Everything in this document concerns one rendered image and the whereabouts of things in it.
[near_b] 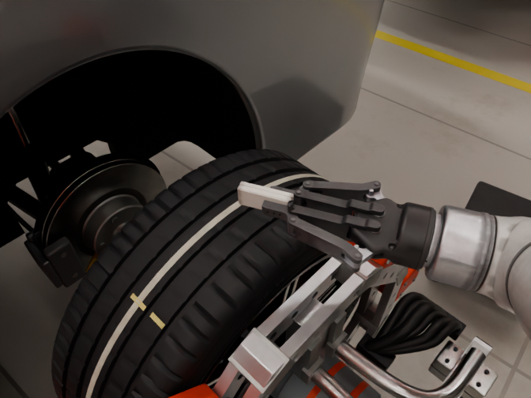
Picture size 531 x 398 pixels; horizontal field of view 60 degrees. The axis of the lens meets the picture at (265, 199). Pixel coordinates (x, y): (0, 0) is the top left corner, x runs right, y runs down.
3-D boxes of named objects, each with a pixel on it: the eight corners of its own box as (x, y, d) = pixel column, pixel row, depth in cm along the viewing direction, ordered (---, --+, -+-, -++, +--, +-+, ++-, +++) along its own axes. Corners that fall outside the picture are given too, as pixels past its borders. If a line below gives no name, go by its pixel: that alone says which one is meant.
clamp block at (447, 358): (441, 351, 83) (450, 337, 80) (488, 385, 79) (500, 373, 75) (426, 370, 81) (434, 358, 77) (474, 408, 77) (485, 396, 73)
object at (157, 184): (147, 252, 130) (173, 151, 116) (164, 268, 127) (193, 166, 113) (32, 287, 106) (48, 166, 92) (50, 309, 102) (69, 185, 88)
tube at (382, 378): (384, 285, 84) (397, 250, 76) (485, 358, 75) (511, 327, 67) (322, 353, 75) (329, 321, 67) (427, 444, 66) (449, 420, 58)
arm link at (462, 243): (471, 245, 59) (423, 233, 60) (496, 197, 52) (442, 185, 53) (467, 306, 53) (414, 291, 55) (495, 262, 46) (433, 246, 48)
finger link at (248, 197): (291, 213, 59) (289, 217, 59) (240, 200, 61) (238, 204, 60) (291, 197, 57) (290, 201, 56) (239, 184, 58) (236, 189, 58)
